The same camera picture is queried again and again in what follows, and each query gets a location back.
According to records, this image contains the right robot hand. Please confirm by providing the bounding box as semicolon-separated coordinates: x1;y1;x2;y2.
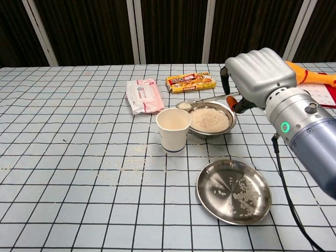
219;47;297;114

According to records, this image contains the metal spoon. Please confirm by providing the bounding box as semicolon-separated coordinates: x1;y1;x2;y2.
175;91;241;110

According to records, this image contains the steel bowl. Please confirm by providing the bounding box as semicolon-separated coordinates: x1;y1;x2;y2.
182;99;237;140

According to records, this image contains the white rice heap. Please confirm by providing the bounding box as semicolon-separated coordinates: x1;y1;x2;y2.
189;108;229;133

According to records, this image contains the white paper cup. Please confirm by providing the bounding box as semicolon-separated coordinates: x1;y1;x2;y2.
155;108;192;155

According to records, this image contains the yellow rubber chicken toy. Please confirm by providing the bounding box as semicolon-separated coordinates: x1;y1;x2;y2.
285;60;336;87

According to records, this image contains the paper calendar red edge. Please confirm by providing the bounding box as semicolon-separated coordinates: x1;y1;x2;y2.
296;72;336;108

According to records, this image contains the yellow curry box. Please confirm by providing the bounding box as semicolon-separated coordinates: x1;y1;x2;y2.
165;71;217;94

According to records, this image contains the steel plate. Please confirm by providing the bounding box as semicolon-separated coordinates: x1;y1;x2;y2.
196;159;272;226

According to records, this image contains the pink wet wipes pack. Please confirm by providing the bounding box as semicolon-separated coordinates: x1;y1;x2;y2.
125;78;165;116

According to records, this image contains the blue checked tablecloth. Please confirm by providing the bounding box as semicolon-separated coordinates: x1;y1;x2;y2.
0;62;336;252

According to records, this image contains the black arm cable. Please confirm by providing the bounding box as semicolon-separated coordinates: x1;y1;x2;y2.
271;133;326;252

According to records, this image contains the black folding screen white frame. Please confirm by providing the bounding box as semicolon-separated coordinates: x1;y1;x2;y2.
0;0;336;68

